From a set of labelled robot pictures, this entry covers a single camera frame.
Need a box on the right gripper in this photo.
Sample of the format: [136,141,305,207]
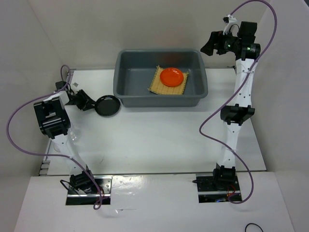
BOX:
[199,28,240,56]

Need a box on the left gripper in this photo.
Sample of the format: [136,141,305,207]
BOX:
[64,89,98,111]

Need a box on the black plate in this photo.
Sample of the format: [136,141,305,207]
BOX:
[95,95,121,117]

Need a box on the clear plastic cup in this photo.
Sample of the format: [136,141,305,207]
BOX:
[69,128,78,141]

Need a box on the orange plastic plate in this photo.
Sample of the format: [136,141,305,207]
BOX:
[159,68,184,87]

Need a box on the bamboo mat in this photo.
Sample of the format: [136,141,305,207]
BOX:
[148,66,189,95]

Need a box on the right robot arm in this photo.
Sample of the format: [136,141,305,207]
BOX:
[200,22,261,190]

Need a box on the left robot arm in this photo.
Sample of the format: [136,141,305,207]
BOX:
[33,81,98,194]

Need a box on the grey plastic bin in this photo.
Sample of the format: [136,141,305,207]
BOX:
[113,48,208,107]

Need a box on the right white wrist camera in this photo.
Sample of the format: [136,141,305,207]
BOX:
[223,14,238,35]

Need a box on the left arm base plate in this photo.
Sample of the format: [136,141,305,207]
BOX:
[60,175,112,206]

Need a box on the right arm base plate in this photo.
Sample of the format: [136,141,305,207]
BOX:
[192,174,242,203]

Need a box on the black cable loop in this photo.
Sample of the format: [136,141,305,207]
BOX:
[245,223,265,232]

